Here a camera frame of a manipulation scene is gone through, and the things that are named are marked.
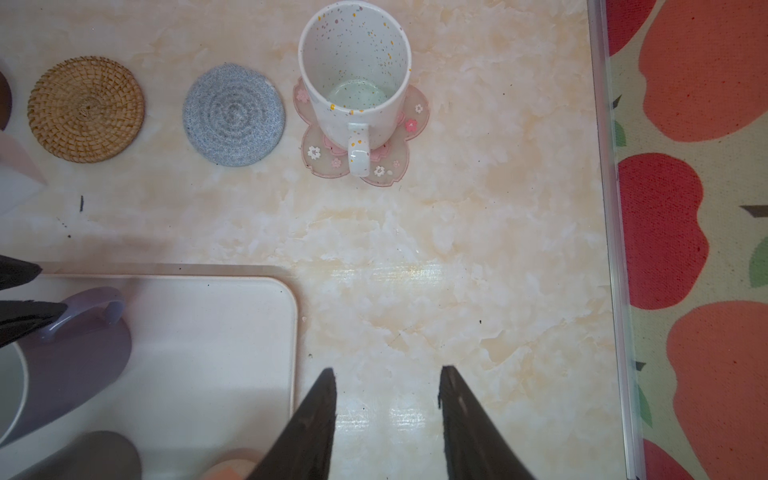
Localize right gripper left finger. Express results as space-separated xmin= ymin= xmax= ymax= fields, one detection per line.
xmin=246 ymin=368 xmax=337 ymax=480

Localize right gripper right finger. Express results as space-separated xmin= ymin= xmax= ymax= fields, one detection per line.
xmin=438 ymin=366 xmax=534 ymax=480

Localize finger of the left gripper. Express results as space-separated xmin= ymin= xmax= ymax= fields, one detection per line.
xmin=0 ymin=255 xmax=42 ymax=290
xmin=0 ymin=300 xmax=67 ymax=348

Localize lavender ceramic mug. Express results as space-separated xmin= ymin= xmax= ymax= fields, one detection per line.
xmin=1 ymin=287 xmax=132 ymax=446

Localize brown wooden round coaster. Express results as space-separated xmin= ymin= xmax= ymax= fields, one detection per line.
xmin=0 ymin=72 xmax=13 ymax=131

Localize tan rattan round coaster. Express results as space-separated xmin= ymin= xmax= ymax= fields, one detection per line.
xmin=27 ymin=56 xmax=145 ymax=164

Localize grey woven round coaster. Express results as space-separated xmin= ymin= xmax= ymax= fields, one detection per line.
xmin=182 ymin=63 xmax=286 ymax=167

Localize pink flower coaster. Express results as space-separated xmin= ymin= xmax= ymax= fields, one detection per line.
xmin=293 ymin=78 xmax=430 ymax=187

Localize white ceramic mug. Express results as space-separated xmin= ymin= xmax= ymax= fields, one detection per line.
xmin=298 ymin=1 xmax=412 ymax=177

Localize salmon pink ceramic mug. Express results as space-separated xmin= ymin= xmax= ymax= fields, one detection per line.
xmin=199 ymin=448 xmax=264 ymax=480

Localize beige rectangular tray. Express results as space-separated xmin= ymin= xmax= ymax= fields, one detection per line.
xmin=1 ymin=274 xmax=298 ymax=479

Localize dark grey ceramic mug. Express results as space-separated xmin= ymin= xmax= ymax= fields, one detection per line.
xmin=12 ymin=431 xmax=142 ymax=480

